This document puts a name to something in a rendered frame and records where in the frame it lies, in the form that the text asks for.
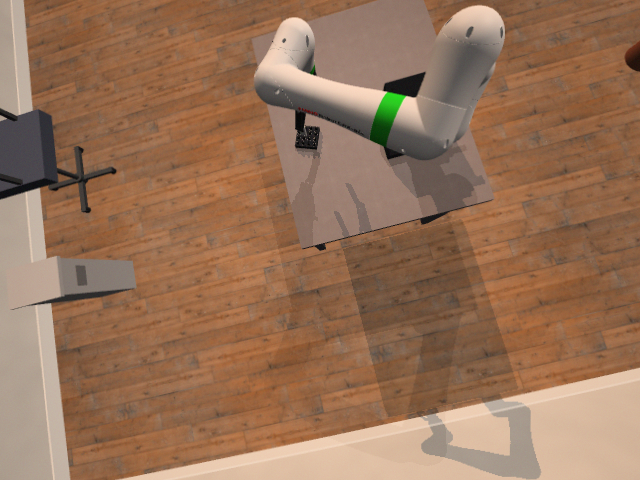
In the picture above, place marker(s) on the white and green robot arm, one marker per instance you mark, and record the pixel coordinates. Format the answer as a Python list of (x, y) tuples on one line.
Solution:
[(464, 51)]

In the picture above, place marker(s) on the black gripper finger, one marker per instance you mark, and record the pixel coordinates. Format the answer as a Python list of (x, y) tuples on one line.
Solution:
[(299, 122)]

